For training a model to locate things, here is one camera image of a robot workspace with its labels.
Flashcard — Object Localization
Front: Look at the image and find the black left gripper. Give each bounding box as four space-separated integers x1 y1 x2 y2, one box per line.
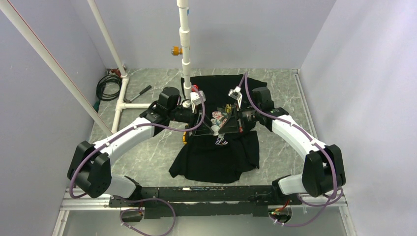
168 101 214 136

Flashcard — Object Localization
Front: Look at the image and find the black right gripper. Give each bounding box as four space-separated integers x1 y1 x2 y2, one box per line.
218 104 261 134

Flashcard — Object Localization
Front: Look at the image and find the black floral print t-shirt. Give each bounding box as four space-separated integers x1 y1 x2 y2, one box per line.
169 74 260 183

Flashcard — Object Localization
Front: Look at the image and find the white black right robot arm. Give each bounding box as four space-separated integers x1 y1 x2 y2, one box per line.
216 87 346 204

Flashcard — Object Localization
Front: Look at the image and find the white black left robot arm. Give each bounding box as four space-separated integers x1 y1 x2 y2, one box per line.
67 86 206 207

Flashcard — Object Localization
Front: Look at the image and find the orange yellow pipe fitting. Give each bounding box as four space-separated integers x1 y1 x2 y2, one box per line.
171 46 183 56

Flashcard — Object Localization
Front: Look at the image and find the yellow black handled screwdriver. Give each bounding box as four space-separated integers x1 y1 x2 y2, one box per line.
182 132 189 145

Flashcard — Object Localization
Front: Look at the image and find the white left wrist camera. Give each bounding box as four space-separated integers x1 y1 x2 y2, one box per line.
190 85 206 109

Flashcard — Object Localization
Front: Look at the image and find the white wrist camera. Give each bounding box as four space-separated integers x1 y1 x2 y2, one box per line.
228 87 242 101
190 85 206 109

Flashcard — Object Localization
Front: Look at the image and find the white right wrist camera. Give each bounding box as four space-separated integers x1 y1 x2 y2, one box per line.
228 87 242 101

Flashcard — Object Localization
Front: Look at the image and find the black handled hammer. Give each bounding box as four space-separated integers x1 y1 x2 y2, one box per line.
124 85 152 103

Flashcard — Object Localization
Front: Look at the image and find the coiled black cable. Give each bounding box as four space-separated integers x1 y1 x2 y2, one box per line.
96 74 122 102

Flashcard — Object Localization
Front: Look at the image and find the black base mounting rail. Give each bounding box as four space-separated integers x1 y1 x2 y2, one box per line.
109 185 301 219

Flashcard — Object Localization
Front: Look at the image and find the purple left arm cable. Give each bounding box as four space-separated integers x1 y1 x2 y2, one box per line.
69 85 207 236

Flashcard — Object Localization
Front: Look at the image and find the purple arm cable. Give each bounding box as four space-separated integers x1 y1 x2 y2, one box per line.
237 71 345 228
69 85 207 236

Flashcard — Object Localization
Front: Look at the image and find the aluminium extrusion rail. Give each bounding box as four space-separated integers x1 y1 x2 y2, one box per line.
61 185 328 210

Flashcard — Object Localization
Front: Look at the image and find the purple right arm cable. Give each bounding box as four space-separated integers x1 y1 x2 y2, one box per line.
237 71 345 228

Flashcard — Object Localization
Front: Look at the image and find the white pvc pipe frame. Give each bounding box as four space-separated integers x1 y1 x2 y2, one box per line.
0 0 177 135

